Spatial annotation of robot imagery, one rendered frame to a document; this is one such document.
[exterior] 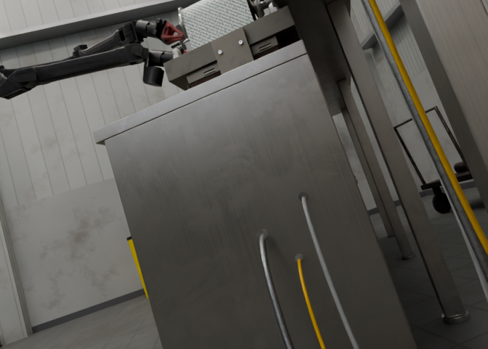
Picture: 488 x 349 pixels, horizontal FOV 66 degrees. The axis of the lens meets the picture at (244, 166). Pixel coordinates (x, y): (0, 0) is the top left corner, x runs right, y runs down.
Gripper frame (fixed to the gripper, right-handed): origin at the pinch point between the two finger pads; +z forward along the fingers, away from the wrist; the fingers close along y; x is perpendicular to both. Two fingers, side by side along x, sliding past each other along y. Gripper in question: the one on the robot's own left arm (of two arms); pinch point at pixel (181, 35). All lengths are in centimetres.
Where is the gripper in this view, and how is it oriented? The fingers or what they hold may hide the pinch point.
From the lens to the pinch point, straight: 153.4
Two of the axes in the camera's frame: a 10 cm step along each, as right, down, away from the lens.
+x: 3.0, -9.5, 0.0
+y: -3.1, -1.0, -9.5
